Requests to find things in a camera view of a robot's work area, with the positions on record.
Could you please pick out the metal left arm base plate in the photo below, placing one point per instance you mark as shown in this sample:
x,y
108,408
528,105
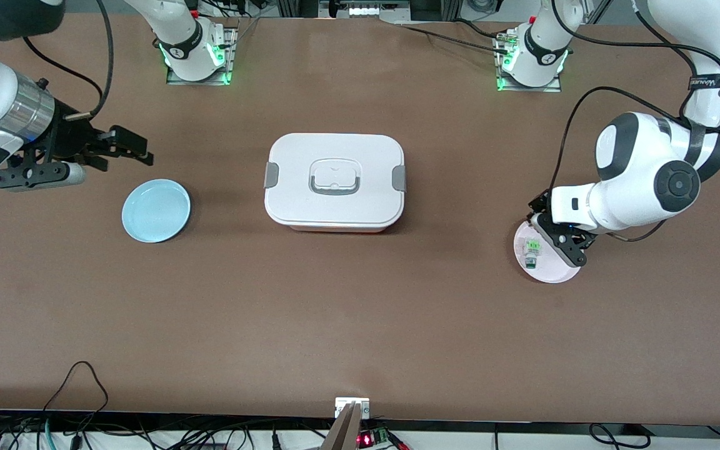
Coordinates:
x,y
525,89

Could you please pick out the pale pink round plate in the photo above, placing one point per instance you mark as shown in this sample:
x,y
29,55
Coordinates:
x,y
544,274

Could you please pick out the circuit board with red light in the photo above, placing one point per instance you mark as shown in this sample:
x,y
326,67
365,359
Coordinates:
x,y
366,439

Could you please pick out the light blue round plate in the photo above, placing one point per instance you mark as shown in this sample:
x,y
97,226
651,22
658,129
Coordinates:
x,y
156,210

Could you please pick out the green push button switch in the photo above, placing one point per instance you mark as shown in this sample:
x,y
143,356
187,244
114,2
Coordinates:
x,y
532,250

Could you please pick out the white lidded lunch box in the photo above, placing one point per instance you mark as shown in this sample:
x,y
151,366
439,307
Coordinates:
x,y
335,206

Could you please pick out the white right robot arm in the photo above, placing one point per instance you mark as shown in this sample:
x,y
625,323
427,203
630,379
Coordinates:
x,y
179,31

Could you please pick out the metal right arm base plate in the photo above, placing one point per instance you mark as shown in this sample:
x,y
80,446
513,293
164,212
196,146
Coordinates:
x,y
230,56

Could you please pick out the aluminium frame rail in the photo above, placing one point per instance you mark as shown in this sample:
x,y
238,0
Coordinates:
x,y
297,7

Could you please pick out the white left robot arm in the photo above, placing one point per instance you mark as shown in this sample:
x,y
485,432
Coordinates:
x,y
635,162

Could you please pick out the metal camera mount pole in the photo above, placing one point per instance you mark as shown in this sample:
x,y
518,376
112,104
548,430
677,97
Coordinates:
x,y
350,431

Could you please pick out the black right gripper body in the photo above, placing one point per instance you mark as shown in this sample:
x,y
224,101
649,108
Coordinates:
x,y
71,139

